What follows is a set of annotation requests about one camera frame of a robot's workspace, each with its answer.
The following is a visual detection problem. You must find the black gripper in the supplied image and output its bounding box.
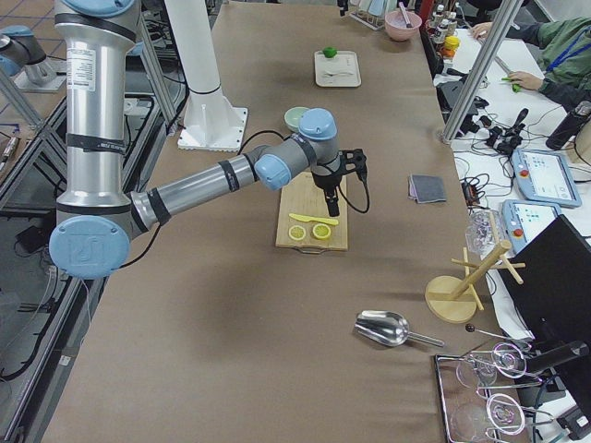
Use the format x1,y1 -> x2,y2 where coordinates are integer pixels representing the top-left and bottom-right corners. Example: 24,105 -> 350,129
311,171 -> 342,217

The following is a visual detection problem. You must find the white ceramic spoon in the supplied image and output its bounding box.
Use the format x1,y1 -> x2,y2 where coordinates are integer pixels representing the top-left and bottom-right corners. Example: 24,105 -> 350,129
321,70 -> 354,78

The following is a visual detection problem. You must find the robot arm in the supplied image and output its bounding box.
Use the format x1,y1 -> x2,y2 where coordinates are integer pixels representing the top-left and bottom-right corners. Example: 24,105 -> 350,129
49,1 -> 344,280

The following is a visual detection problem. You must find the mint green bowl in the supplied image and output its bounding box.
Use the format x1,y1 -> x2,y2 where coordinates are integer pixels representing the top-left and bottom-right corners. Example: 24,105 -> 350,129
283,106 -> 309,133

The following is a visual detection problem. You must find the pink bowl with ice cubes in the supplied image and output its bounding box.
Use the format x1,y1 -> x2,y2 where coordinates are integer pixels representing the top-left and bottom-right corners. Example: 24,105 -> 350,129
384,10 -> 422,42

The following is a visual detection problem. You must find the metal tube in pink bowl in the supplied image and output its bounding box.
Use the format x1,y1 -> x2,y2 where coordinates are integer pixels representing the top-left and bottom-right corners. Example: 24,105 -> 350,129
399,2 -> 413,29

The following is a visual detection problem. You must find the wooden cutting board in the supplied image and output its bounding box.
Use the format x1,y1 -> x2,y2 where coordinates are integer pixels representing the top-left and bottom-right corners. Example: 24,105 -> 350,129
275,172 -> 348,252

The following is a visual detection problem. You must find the yellow plastic knife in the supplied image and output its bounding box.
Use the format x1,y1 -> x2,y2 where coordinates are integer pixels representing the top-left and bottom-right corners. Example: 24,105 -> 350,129
288,212 -> 339,226

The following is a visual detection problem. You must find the lemon slice near knife tip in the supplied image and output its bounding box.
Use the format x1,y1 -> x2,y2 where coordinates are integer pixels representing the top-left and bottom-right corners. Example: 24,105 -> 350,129
288,224 -> 307,242

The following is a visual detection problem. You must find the folded grey cloth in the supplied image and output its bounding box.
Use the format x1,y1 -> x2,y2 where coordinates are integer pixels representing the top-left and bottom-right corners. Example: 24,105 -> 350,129
408,174 -> 447,204

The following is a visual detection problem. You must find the white rabbit tray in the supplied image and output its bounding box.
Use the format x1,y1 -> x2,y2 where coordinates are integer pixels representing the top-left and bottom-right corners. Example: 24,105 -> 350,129
314,50 -> 361,88

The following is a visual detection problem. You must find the metal scoop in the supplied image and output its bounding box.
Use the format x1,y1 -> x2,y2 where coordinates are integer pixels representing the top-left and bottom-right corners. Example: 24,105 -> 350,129
355,310 -> 445,348

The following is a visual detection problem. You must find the green lime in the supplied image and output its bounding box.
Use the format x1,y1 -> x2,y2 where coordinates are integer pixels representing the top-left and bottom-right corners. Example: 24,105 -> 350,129
322,46 -> 337,58

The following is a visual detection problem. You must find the wooden mug tree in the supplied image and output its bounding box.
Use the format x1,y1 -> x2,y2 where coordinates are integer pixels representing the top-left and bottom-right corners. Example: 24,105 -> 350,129
425,240 -> 526,324

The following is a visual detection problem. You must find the black monitor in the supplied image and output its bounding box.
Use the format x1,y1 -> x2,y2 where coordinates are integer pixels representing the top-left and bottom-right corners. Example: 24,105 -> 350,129
500,215 -> 590,416

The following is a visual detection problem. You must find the glass rack tray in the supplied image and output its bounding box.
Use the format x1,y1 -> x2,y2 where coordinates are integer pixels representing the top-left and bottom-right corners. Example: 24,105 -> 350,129
434,341 -> 554,442

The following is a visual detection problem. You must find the black water bottle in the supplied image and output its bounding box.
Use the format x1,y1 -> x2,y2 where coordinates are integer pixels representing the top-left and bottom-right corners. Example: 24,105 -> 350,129
546,101 -> 590,150

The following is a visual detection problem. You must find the person in green jacket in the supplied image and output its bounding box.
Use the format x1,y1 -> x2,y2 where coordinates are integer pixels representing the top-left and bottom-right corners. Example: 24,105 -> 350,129
466,16 -> 591,112

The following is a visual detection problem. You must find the lemon slice near knife handle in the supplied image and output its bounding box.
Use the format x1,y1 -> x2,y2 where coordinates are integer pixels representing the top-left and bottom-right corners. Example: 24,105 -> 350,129
311,222 -> 332,240

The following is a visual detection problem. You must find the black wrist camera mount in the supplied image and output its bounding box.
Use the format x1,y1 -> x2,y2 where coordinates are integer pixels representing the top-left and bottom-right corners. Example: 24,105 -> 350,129
340,149 -> 368,183

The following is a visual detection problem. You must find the white camera mast base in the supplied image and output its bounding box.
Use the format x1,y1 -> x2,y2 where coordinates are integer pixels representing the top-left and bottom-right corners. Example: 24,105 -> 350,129
165,0 -> 248,151

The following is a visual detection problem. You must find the white wire cup rack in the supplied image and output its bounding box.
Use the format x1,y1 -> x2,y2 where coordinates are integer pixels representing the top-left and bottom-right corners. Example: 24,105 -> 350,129
349,0 -> 386,30

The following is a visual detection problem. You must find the aluminium frame post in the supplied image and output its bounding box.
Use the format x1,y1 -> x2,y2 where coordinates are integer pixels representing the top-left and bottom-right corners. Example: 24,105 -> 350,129
440,0 -> 522,145

